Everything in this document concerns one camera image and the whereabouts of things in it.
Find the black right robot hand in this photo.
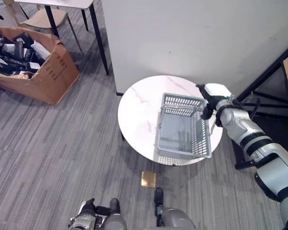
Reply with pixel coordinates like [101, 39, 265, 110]
[196, 82, 232, 121]

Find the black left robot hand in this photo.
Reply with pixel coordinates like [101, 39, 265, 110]
[79, 198, 97, 217]

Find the grey plastic shopping basket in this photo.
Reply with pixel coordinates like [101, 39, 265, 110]
[154, 92, 213, 166]

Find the brass floor outlet cover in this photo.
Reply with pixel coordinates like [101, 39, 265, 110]
[140, 171, 156, 188]

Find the round white marble table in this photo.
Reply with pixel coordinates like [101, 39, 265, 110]
[117, 75, 224, 166]

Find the silver right robot leg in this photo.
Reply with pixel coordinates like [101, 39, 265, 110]
[154, 187, 198, 230]

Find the large brown cardboard box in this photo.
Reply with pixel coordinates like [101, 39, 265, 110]
[0, 26, 81, 105]

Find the white table with black legs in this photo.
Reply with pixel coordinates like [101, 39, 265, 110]
[13, 0, 110, 75]

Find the grey plastic package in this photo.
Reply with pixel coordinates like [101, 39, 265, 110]
[30, 41, 51, 61]

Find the black plastic package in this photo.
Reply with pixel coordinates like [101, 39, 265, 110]
[13, 40, 25, 61]

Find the tan wooden chair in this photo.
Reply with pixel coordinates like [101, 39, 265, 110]
[19, 8, 90, 52]

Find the white moulded chair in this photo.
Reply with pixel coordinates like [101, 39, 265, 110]
[0, 0, 18, 27]

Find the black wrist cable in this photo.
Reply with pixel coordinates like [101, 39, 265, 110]
[239, 96, 262, 120]

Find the black metal shelf frame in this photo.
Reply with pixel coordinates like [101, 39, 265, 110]
[234, 39, 288, 171]

